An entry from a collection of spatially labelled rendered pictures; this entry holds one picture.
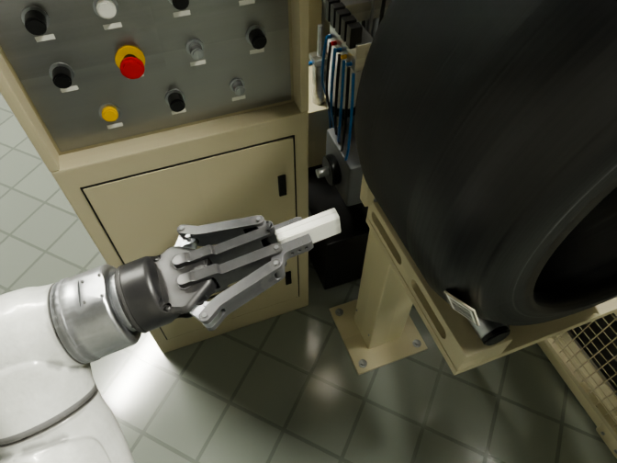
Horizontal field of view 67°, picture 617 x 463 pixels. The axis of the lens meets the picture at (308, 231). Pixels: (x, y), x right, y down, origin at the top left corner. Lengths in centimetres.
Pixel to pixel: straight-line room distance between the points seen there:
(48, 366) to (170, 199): 68
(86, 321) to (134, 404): 125
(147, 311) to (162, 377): 125
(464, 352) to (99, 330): 54
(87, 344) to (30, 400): 7
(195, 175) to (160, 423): 89
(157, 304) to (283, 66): 68
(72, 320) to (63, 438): 12
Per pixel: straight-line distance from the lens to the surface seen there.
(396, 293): 139
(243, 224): 51
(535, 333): 93
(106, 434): 56
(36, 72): 98
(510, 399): 177
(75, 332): 50
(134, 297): 48
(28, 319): 51
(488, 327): 76
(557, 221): 46
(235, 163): 110
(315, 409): 163
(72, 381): 54
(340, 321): 174
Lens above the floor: 156
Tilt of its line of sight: 52 degrees down
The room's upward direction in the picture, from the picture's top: straight up
